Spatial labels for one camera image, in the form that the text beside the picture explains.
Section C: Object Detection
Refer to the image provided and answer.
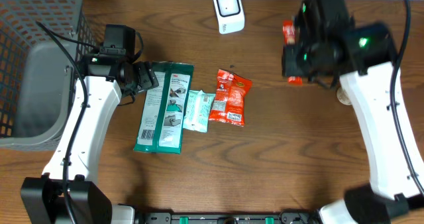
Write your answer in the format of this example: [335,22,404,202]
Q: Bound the left black cable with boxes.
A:
[34,20,145,224]

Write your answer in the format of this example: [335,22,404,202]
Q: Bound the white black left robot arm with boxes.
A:
[21,24,158,224]

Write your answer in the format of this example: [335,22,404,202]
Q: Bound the light blue tissue pack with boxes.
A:
[183,90,215,133]

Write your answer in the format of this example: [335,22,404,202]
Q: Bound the red snack bag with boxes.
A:
[282,21,303,86]
[209,70,252,127]

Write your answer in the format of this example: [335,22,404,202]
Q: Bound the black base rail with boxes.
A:
[134,211,321,224]

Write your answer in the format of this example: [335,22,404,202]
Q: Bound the green capped white jar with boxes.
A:
[337,87,352,105]

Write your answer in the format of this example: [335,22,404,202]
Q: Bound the green white package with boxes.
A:
[134,62,194,154]

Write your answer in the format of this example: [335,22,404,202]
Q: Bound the grey plastic mesh basket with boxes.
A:
[1,0,97,151]

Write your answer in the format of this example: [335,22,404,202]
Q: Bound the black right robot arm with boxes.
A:
[282,0,423,223]

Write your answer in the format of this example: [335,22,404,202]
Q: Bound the white barcode scanner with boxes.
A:
[213,0,245,34]

